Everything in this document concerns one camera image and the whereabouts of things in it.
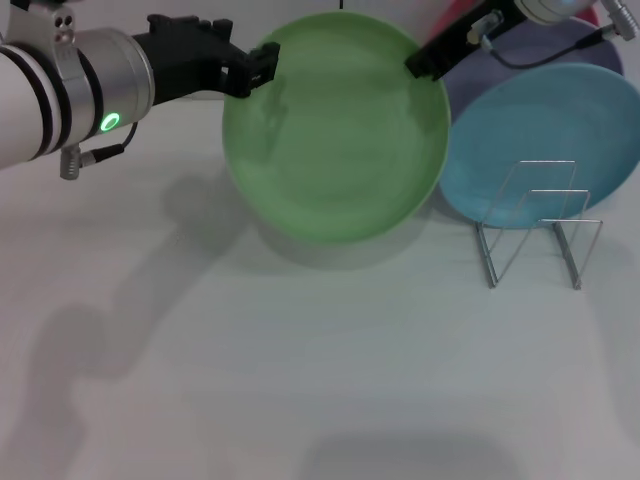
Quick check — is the blue plastic plate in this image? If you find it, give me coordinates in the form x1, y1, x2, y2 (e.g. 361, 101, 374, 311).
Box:
438, 62, 640, 230

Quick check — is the purple plastic plate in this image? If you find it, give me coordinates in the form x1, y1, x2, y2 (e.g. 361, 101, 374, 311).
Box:
442, 14, 625, 124

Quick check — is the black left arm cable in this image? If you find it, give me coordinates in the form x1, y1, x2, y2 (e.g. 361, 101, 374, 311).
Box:
59, 121, 140, 180

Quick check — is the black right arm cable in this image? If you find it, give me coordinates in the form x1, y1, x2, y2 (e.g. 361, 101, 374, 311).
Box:
467, 0, 640, 70

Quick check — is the green plastic plate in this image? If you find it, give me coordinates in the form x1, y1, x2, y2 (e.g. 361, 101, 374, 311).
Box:
221, 12, 453, 245

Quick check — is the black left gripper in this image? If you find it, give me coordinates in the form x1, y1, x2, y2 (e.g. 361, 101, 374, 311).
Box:
132, 14, 280, 109

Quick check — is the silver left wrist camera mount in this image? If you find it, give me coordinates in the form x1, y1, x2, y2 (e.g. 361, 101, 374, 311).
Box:
7, 0, 84, 76

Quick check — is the red plastic plate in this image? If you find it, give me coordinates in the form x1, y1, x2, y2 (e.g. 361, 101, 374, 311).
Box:
428, 0, 600, 39

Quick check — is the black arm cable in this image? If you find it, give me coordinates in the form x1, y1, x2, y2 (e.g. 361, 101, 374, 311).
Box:
467, 0, 640, 70
59, 121, 140, 180

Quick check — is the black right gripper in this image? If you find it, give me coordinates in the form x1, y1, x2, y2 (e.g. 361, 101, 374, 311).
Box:
403, 0, 526, 82

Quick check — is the silver wire plate rack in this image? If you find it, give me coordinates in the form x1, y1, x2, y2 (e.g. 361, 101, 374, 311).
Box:
473, 159, 604, 290

